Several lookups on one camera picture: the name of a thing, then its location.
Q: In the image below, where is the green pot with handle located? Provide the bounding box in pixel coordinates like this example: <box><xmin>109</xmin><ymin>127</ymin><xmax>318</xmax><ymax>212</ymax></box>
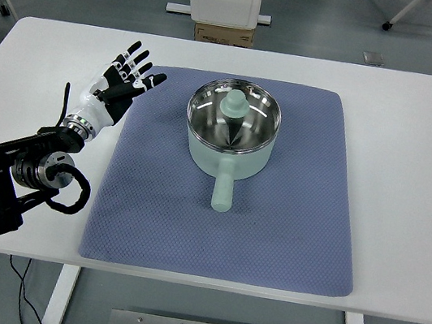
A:
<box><xmin>171</xmin><ymin>71</ymin><xmax>287</xmax><ymax>221</ymax></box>

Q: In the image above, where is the white wheeled frame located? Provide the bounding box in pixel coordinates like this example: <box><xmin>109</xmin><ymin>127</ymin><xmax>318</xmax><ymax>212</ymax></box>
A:
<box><xmin>380</xmin><ymin>0</ymin><xmax>432</xmax><ymax>39</ymax></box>

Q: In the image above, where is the brown cardboard box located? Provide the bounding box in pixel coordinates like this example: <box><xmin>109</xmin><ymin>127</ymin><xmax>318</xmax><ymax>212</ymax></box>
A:
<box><xmin>192</xmin><ymin>18</ymin><xmax>257</xmax><ymax>50</ymax></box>

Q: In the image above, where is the blue textured mat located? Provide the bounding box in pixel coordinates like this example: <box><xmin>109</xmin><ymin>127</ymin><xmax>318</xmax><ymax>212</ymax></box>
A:
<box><xmin>76</xmin><ymin>53</ymin><xmax>384</xmax><ymax>302</ymax></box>

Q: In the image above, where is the grey floor socket plate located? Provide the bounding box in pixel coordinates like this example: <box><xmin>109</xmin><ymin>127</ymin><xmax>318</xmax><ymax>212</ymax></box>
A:
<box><xmin>361</xmin><ymin>50</ymin><xmax>387</xmax><ymax>67</ymax></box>

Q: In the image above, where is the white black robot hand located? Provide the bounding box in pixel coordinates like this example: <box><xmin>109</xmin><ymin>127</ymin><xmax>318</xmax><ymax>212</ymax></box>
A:
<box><xmin>66</xmin><ymin>32</ymin><xmax>173</xmax><ymax>137</ymax></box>

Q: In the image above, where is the glass lid with green knob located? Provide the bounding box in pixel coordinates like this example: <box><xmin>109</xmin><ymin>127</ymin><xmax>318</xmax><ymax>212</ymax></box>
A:
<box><xmin>181</xmin><ymin>71</ymin><xmax>287</xmax><ymax>161</ymax></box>

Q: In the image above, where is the black cable under table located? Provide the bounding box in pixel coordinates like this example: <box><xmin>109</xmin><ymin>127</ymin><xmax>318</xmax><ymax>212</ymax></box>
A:
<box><xmin>0</xmin><ymin>254</ymin><xmax>57</xmax><ymax>324</ymax></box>

